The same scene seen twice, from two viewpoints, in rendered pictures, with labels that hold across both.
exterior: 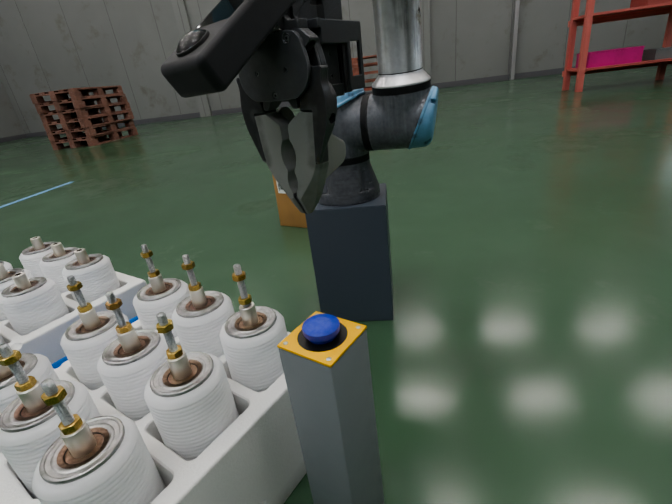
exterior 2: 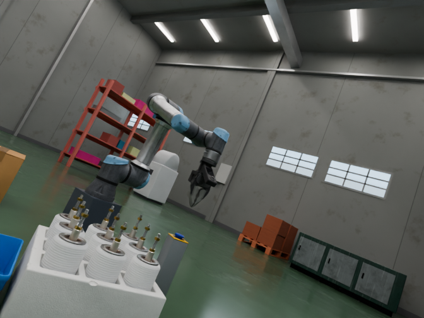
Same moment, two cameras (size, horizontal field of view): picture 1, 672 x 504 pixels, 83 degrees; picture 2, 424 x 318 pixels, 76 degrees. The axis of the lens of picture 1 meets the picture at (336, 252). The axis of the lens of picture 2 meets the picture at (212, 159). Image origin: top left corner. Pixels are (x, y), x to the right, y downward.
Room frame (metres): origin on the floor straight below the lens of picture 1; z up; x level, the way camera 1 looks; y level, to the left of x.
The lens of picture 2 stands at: (-0.16, 1.08, 0.49)
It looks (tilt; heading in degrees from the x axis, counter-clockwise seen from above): 9 degrees up; 295
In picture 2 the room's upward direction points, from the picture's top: 24 degrees clockwise
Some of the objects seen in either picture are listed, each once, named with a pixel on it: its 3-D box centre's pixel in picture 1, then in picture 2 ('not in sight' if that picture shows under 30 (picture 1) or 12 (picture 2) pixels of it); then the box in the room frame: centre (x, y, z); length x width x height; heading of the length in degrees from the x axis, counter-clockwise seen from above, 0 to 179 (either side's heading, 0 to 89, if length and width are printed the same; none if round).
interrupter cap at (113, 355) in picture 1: (132, 347); (107, 238); (0.45, 0.30, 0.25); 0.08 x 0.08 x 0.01
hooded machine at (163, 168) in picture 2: not in sight; (158, 175); (3.73, -4.73, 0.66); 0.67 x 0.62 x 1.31; 81
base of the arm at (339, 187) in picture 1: (346, 175); (103, 187); (0.88, -0.05, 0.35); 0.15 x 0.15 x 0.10
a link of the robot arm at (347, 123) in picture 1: (343, 123); (114, 168); (0.88, -0.05, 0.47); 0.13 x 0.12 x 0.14; 69
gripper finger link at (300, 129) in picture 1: (325, 158); (196, 197); (0.34, 0.00, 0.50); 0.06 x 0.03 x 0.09; 143
